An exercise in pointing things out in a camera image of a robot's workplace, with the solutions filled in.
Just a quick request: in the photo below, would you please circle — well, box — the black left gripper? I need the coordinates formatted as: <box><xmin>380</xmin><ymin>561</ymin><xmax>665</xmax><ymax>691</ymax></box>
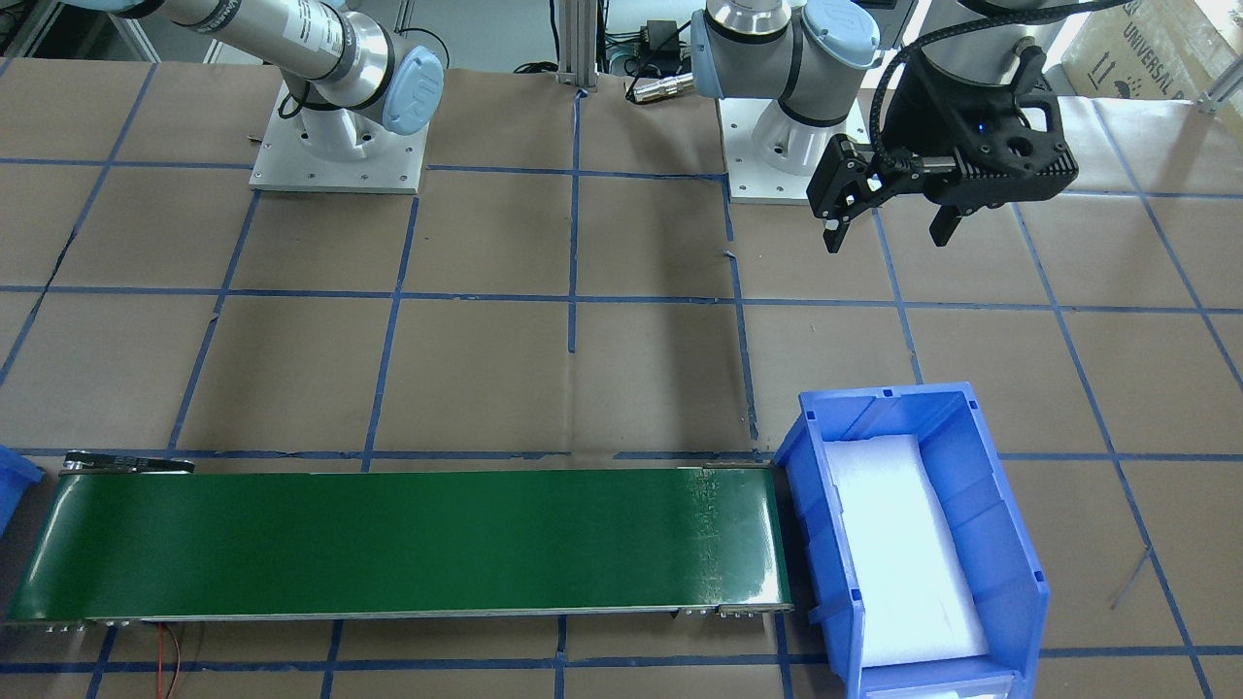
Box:
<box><xmin>805</xmin><ymin>45</ymin><xmax>1079</xmax><ymax>252</ymax></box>

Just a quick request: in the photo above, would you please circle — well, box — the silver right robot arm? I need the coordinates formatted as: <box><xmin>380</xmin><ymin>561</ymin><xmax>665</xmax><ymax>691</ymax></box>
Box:
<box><xmin>75</xmin><ymin>1</ymin><xmax>447</xmax><ymax>160</ymax></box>

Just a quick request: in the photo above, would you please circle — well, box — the black power adapter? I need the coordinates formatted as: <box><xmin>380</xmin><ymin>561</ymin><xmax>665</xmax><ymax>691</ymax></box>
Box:
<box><xmin>639</xmin><ymin>19</ymin><xmax>681</xmax><ymax>61</ymax></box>

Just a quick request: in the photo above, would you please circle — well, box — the cardboard box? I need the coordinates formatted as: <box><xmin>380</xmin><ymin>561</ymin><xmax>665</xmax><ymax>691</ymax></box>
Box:
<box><xmin>1060</xmin><ymin>1</ymin><xmax>1241</xmax><ymax>100</ymax></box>

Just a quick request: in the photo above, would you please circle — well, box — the white foam pad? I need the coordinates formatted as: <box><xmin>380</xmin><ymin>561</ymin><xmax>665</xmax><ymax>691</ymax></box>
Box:
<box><xmin>825</xmin><ymin>435</ymin><xmax>989</xmax><ymax>668</ymax></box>

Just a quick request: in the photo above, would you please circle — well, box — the blue source bin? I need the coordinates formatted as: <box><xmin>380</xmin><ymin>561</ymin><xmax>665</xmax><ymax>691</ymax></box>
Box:
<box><xmin>774</xmin><ymin>383</ymin><xmax>1052</xmax><ymax>698</ymax></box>

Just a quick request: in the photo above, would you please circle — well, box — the green conveyor belt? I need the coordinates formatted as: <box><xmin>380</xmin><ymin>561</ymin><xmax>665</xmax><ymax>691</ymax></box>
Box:
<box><xmin>7</xmin><ymin>468</ymin><xmax>793</xmax><ymax>623</ymax></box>

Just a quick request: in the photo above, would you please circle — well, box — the blue destination bin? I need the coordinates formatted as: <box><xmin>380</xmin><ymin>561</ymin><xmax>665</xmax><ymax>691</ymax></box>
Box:
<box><xmin>0</xmin><ymin>447</ymin><xmax>44</xmax><ymax>534</ymax></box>

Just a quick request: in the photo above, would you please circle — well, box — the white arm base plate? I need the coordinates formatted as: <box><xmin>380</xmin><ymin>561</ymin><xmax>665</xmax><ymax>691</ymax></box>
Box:
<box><xmin>250</xmin><ymin>85</ymin><xmax>430</xmax><ymax>195</ymax></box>
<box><xmin>718</xmin><ymin>98</ymin><xmax>866</xmax><ymax>205</ymax></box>

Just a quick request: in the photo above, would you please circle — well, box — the aluminium frame post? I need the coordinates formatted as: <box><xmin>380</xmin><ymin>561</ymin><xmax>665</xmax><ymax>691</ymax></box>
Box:
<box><xmin>554</xmin><ymin>1</ymin><xmax>602</xmax><ymax>92</ymax></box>

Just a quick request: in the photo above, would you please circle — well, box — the red conveyor wire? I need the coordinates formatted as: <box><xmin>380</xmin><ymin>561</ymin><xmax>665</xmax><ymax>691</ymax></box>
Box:
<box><xmin>157</xmin><ymin>621</ymin><xmax>185</xmax><ymax>699</ymax></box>

